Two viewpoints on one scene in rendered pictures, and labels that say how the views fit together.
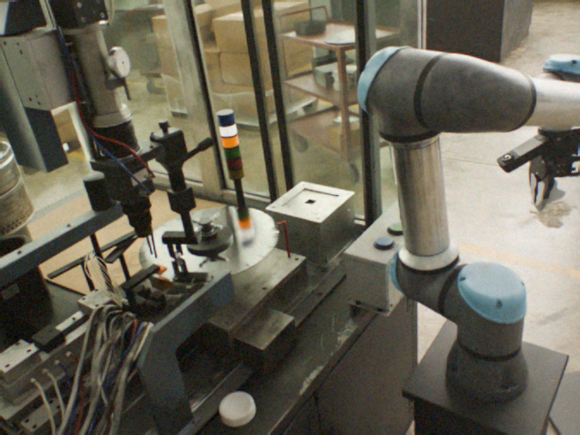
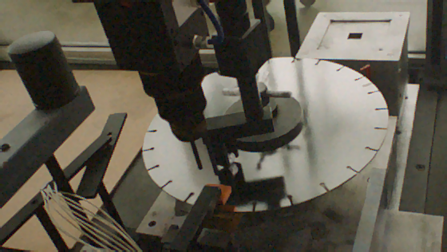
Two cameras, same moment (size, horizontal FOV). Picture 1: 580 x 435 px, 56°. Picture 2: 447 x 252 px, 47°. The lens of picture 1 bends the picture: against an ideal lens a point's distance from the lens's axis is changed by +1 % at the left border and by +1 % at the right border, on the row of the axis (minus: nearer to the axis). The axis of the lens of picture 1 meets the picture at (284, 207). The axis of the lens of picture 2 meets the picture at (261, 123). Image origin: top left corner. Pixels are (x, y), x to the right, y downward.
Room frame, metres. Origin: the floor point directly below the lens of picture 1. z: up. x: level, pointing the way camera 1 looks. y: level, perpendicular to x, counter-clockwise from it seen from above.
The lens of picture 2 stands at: (0.55, 0.32, 1.35)
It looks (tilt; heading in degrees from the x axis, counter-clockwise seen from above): 36 degrees down; 346
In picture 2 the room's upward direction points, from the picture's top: 12 degrees counter-clockwise
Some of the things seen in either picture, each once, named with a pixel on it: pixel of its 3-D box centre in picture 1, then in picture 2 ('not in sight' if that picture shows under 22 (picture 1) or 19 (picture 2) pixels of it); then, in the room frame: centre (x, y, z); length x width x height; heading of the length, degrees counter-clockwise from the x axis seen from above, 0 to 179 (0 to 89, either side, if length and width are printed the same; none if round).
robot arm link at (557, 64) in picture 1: (560, 83); not in sight; (1.11, -0.62, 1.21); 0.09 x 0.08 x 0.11; 123
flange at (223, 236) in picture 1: (208, 236); (260, 112); (1.09, 0.19, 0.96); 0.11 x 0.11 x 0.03
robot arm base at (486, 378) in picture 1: (487, 353); not in sight; (0.77, -0.36, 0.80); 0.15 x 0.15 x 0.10
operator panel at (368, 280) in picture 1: (393, 254); not in sight; (1.12, -0.25, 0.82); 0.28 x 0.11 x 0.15; 140
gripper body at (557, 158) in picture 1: (555, 151); not in sight; (1.11, -0.63, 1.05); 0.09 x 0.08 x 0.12; 91
